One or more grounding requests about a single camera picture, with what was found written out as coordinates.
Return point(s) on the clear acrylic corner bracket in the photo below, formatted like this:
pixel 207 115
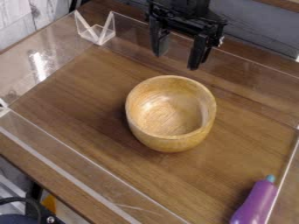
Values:
pixel 98 34

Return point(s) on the black clamp with bolt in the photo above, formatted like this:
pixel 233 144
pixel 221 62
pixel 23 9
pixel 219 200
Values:
pixel 46 217

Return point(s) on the purple toy eggplant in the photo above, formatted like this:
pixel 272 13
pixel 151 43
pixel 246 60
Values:
pixel 254 210

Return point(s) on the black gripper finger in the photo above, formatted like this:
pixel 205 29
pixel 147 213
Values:
pixel 159 34
pixel 201 50

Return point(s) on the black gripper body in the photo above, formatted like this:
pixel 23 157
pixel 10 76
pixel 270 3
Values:
pixel 189 17

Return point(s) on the clear acrylic tray wall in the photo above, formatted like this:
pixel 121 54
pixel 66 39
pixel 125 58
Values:
pixel 66 135

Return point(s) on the brown wooden bowl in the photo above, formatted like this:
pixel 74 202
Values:
pixel 170 113

